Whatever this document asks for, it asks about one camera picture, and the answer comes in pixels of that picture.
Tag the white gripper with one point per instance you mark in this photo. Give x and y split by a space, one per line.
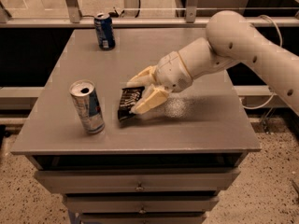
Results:
170 69

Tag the black rxbar chocolate wrapper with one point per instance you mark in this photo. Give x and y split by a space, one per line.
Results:
129 98

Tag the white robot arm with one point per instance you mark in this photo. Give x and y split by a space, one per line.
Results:
230 39

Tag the silver blue redbull can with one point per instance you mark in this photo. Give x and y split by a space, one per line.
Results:
84 97

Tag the blue pepsi can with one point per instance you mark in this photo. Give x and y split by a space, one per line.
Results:
104 31

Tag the grey drawer cabinet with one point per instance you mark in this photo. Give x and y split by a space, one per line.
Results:
203 127

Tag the grey metal railing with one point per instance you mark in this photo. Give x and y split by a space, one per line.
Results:
141 13

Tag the top grey drawer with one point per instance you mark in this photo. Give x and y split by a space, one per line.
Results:
137 181

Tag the grey drawer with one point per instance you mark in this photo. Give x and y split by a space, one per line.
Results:
158 218
141 203
137 181

